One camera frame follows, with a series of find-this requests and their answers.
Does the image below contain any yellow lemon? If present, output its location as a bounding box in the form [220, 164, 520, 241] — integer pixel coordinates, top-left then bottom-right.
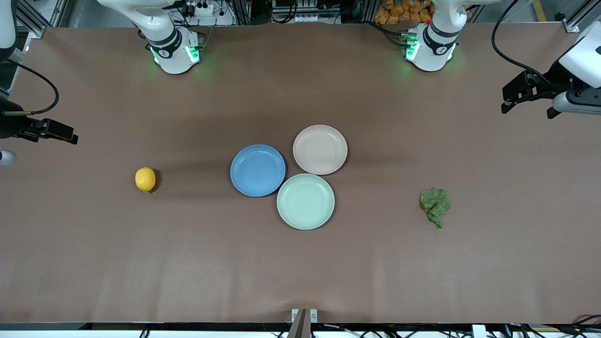
[135, 167, 156, 193]

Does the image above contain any green lettuce leaf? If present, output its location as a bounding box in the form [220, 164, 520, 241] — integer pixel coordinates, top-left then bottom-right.
[419, 187, 451, 230]

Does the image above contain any bag of oranges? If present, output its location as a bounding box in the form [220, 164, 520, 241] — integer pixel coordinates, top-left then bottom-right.
[374, 0, 435, 25]

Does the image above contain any white power strip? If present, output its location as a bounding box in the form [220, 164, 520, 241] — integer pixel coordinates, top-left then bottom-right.
[181, 0, 235, 27]

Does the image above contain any blue plate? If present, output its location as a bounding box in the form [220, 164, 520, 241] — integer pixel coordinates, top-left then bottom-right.
[230, 144, 286, 198]

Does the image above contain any beige pink plate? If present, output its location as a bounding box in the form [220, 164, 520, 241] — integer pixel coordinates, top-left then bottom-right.
[293, 124, 348, 176]

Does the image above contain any mint green plate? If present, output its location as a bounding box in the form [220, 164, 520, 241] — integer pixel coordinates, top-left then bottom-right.
[277, 173, 335, 230]

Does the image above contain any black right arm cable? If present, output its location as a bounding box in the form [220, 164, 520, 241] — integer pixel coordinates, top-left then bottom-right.
[2, 59, 60, 116]

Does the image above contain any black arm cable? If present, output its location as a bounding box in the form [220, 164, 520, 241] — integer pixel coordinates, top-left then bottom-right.
[491, 0, 557, 90]
[2, 59, 60, 116]

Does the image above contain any aluminium frame profile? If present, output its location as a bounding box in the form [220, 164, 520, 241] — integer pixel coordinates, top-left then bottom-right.
[561, 0, 601, 33]
[16, 0, 71, 39]

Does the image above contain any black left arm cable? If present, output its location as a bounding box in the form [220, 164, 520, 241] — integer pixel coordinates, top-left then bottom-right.
[491, 0, 557, 90]

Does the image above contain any metal table edge bracket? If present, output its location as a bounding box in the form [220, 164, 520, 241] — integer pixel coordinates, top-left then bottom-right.
[291, 308, 318, 338]

